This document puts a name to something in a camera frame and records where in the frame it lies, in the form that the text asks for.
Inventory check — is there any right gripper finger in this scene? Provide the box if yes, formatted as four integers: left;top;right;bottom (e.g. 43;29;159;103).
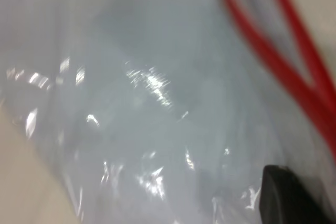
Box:
258;164;336;224

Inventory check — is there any clear plastic zipper bag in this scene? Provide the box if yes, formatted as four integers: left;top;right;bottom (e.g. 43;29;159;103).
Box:
0;0;336;224

